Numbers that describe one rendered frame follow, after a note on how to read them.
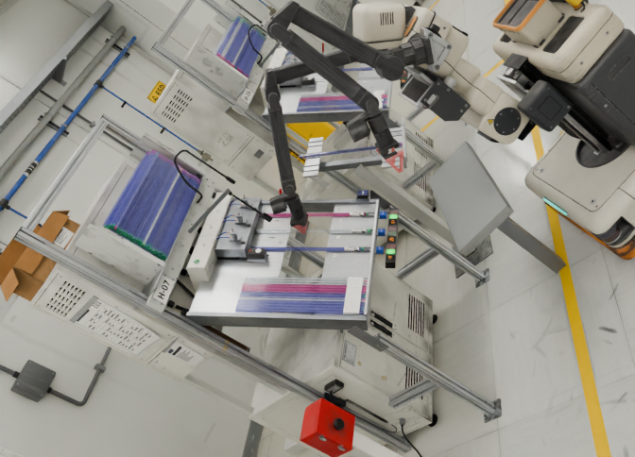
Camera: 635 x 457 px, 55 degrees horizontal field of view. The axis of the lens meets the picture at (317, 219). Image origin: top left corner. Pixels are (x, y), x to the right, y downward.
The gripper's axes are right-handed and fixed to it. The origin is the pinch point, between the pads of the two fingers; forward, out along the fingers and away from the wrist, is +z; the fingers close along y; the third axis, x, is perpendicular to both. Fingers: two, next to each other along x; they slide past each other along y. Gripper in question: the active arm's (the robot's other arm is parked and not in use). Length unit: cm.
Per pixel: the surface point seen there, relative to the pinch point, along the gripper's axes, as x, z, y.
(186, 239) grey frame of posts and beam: -45, -15, 16
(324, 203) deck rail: 6.8, 1.3, -19.0
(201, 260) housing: -37.4, -11.0, 24.8
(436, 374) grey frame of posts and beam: 53, 33, 53
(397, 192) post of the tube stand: 37, 19, -44
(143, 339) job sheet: -65, 9, 49
